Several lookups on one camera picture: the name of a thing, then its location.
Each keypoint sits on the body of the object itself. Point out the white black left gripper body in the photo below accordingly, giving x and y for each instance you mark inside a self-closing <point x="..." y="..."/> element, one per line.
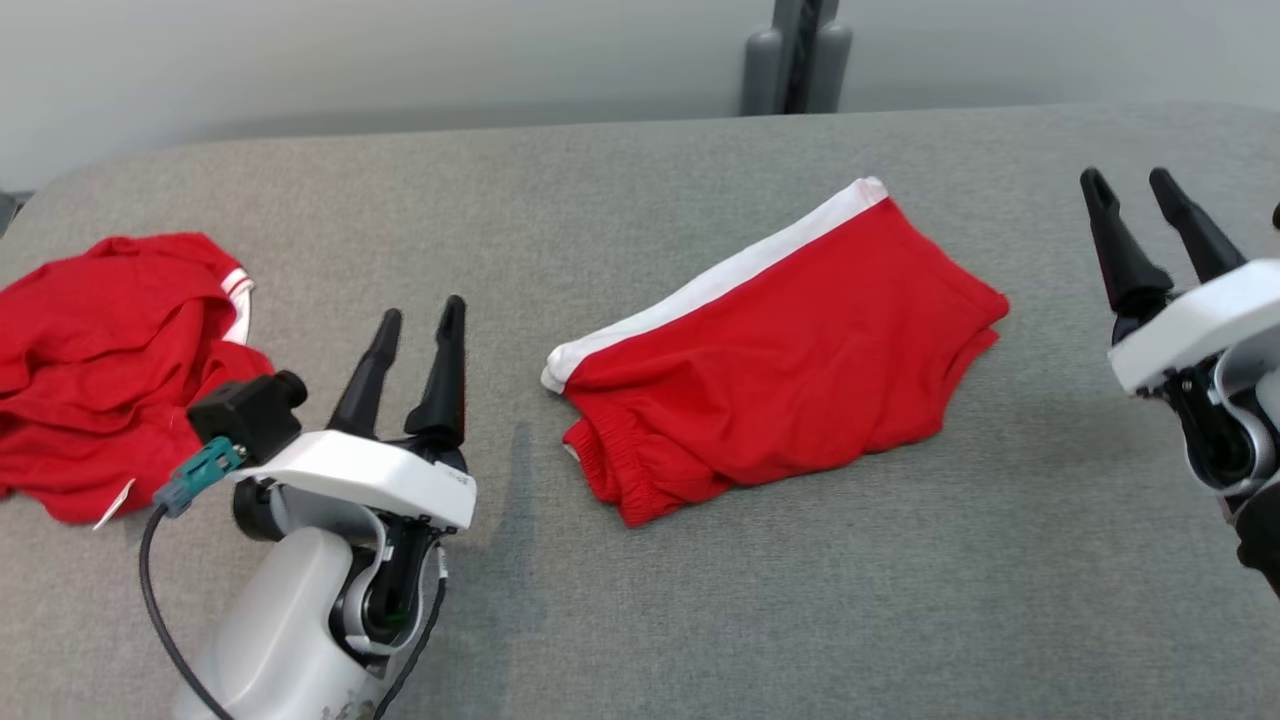
<point x="380" y="475"/>

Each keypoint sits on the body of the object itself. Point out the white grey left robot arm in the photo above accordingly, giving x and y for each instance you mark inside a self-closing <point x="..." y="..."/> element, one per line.
<point x="280" y="640"/>

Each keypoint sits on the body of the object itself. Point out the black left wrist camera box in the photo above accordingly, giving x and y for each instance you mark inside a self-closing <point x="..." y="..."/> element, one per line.
<point x="245" y="415"/>

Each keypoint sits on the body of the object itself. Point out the grey metal post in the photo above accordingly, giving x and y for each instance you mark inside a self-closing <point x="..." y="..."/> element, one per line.
<point x="795" y="60"/>

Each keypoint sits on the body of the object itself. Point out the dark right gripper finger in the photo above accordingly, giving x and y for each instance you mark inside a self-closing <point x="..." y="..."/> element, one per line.
<point x="1200" y="240"/>
<point x="1125" y="255"/>

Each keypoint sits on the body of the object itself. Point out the red shorts with white stripe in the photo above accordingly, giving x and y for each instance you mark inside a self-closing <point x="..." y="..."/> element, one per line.
<point x="790" y="370"/>

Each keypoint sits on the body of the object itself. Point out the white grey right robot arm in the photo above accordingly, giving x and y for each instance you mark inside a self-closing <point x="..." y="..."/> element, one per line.
<point x="1262" y="545"/>

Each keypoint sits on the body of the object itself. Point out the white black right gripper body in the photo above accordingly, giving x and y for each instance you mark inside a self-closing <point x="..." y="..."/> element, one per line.
<point x="1200" y="325"/>

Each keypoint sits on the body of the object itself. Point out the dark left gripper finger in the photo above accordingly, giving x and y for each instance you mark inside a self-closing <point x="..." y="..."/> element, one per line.
<point x="368" y="390"/>
<point x="447" y="390"/>

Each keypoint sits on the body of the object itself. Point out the red Bulls T-shirt white sleeves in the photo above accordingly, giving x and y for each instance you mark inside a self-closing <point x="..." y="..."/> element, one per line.
<point x="100" y="370"/>

